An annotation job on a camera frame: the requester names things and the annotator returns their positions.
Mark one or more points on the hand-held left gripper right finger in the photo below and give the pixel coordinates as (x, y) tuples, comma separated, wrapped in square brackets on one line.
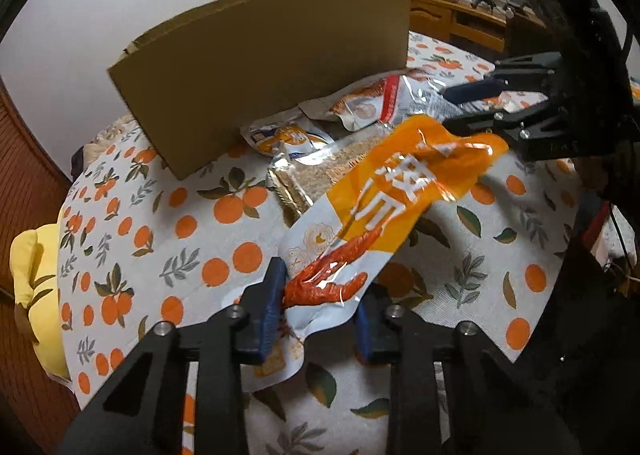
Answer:
[(362, 332)]

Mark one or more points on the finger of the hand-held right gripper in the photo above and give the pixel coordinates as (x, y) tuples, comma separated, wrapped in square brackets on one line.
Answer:
[(470, 91), (505, 122)]

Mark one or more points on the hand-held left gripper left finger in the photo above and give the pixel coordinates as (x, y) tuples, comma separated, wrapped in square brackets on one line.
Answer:
[(272, 295)]

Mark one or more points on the white chicken feet snack packet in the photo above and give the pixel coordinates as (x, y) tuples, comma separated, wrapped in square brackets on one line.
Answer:
[(370, 102)]

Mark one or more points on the orange and white snack packet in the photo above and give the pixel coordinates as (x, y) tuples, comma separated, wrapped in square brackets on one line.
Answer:
[(400, 175)]

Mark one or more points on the brown cardboard box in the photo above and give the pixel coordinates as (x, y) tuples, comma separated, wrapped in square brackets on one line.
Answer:
[(260, 60)]

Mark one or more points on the orange fruit printed blanket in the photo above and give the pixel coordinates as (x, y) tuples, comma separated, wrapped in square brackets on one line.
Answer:
[(225, 245)]

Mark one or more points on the dark chair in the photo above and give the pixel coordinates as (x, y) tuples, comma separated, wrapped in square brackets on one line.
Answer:
[(525, 35)]

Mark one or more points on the wooden desk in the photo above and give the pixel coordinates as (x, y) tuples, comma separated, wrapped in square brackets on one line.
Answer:
[(440, 15)]

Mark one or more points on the clear packet of brown bars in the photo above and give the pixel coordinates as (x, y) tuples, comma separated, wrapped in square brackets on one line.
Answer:
[(320, 170)]

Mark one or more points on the floral pillow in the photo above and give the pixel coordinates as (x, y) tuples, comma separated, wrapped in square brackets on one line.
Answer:
[(107, 137)]

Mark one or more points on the yellow pillow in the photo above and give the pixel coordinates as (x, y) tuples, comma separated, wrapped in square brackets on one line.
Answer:
[(35, 285)]

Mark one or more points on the brown wooden wardrobe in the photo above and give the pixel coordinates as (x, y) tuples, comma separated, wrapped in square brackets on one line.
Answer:
[(25, 195)]

